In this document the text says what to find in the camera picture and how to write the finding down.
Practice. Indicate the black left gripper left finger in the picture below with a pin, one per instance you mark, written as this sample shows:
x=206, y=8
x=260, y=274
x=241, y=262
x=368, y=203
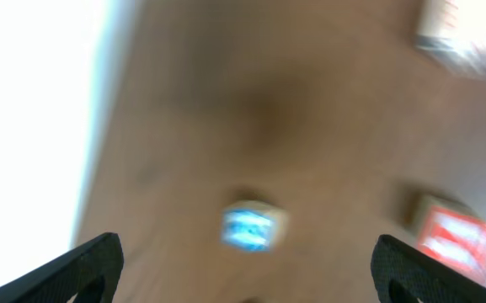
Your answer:
x=88, y=273

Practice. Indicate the blue number 2 block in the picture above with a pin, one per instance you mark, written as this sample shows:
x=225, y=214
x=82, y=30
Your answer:
x=254, y=225

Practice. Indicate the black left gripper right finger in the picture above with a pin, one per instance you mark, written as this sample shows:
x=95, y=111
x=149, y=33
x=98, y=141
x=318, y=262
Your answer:
x=402, y=274

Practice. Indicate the red number 3 block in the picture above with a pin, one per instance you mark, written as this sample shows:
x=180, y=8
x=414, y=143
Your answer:
x=451, y=233

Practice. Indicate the white block with round drawing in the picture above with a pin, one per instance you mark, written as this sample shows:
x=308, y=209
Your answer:
x=454, y=33

